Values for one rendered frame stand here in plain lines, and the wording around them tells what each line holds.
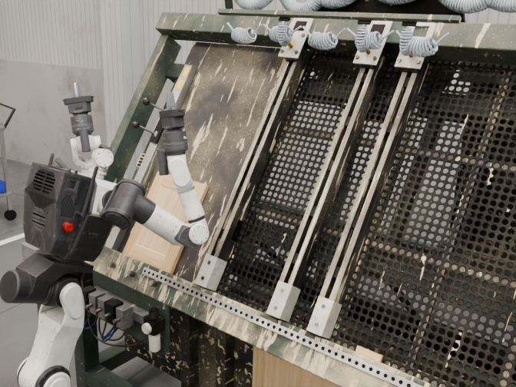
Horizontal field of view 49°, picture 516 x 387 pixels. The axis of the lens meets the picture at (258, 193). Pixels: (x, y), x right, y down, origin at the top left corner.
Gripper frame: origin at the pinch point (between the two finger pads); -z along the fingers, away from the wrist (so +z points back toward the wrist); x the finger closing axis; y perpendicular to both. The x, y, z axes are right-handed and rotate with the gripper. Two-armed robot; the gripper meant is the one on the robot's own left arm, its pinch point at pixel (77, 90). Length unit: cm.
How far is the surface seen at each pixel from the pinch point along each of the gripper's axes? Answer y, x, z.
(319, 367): 49, 88, 109
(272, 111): -3, 80, 20
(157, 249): -6, 23, 72
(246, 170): 3, 67, 42
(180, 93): -37, 35, 3
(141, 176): -25.2, 14.3, 39.6
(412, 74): 19, 134, 15
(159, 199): -18, 23, 51
